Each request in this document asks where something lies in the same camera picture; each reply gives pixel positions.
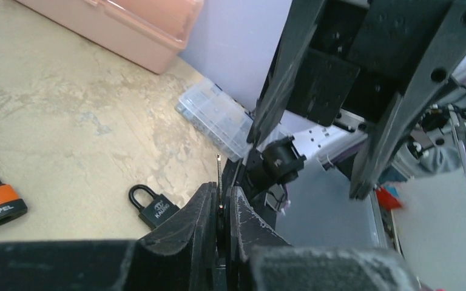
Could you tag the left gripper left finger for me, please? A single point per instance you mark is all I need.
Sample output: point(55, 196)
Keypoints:
point(177, 255)

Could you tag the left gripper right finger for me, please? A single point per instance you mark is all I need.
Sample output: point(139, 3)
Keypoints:
point(260, 259)

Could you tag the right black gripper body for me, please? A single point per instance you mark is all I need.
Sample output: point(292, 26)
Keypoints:
point(328, 83)

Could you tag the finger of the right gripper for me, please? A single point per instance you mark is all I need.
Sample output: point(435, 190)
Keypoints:
point(297, 33)
point(419, 44)

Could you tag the black head key pair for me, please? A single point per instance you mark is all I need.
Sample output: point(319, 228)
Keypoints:
point(219, 181)

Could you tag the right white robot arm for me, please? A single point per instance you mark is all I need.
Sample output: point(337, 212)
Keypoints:
point(280, 161)

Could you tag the clear screw organizer box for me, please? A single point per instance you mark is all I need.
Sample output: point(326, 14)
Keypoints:
point(219, 117)

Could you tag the pink plastic storage box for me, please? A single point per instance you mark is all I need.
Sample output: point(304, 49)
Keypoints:
point(150, 34)

